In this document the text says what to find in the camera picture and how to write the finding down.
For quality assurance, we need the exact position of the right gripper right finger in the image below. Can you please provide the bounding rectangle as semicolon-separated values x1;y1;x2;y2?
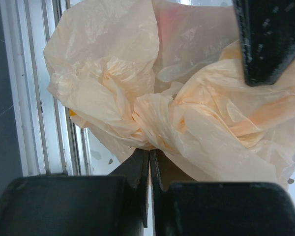
150;150;295;236

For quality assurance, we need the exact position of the orange translucent plastic bag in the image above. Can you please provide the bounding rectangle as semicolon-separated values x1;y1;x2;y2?
44;0;295;188

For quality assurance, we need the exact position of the aluminium mounting rail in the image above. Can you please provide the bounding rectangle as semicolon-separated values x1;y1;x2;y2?
0;0;91;176

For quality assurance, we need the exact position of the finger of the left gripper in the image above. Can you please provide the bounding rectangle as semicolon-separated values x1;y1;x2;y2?
233;0;295;86

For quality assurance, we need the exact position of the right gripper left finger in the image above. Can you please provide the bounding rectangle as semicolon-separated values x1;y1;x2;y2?
0;149;149;236

